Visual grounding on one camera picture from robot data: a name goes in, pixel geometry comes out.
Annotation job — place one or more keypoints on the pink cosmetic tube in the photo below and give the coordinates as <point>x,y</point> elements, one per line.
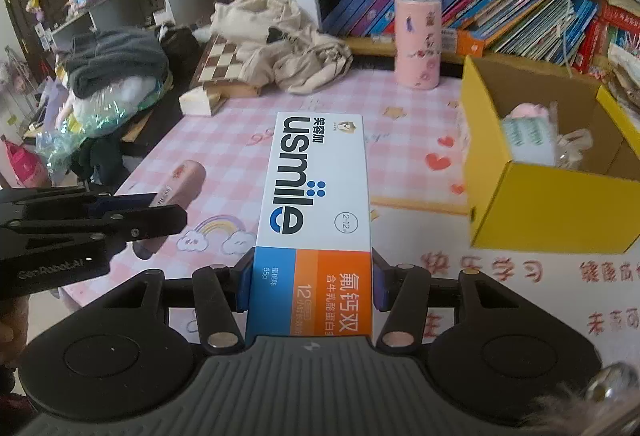
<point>185,176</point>

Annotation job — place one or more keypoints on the beige canvas bag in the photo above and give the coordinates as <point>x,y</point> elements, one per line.
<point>280,31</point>

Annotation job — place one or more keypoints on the white ribbon bow with pearls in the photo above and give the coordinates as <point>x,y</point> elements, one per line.
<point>575,146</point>

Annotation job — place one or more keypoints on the person's left hand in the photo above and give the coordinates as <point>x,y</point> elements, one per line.
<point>12,331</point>

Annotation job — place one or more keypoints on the grey folded cloth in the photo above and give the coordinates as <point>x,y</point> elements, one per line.
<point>115,56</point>

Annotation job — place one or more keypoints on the red book boxes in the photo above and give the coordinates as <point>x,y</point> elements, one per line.
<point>610,36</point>

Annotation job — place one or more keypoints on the furry pompom charm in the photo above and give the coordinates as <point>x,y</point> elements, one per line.
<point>610,388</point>

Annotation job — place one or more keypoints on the pink checked tablecloth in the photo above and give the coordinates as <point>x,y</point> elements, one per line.
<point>240,156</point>

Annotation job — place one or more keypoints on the cream paper box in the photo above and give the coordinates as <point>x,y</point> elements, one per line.
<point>197,102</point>

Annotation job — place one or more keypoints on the dark cloth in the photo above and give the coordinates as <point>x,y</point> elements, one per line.
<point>97,161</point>

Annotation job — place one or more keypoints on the grey tape roll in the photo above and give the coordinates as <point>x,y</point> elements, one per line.
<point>530,138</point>

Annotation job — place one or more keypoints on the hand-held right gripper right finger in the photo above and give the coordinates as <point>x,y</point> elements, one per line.
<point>380,281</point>

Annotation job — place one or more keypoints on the black bag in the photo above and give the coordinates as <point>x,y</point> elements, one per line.
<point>180,48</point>

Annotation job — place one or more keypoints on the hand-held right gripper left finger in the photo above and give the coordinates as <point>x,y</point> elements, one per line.
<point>245,281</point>

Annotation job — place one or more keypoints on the yellow cardboard box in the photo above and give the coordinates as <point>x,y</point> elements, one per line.
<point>540,211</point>

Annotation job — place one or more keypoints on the clear plastic bag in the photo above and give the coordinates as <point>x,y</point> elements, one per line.
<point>100,116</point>

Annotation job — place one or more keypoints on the pink printed canister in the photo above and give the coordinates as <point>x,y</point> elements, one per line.
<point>417,46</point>

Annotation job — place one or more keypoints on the magenta bag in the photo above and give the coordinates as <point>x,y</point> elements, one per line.
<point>20,163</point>

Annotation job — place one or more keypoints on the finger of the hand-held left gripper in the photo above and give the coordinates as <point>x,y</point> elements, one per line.
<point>160,218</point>
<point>130,202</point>

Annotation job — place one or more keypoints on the wooden chessboard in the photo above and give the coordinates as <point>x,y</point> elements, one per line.
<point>220,61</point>

